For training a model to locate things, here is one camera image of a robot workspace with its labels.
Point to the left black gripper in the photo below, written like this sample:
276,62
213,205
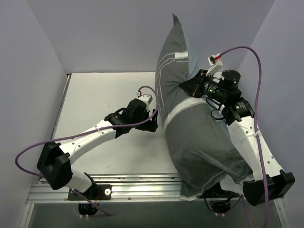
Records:
149,123

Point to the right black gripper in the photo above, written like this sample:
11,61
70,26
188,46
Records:
190,84

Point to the pillowcase grey outside blue inside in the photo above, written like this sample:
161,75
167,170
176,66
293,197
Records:
198,142

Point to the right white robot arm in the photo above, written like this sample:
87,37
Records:
270,181

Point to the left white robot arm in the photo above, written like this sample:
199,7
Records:
57,158

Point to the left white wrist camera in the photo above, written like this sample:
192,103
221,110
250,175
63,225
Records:
146,98

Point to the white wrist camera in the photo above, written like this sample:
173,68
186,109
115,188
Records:
146,98
215,63

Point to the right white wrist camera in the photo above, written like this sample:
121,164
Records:
215,63

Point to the aluminium rail frame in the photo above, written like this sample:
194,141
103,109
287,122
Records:
120,146

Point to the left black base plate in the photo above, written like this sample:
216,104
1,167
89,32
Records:
98,192

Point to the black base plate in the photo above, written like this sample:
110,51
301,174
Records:
217,192
98,192

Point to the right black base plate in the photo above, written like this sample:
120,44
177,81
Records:
217,192

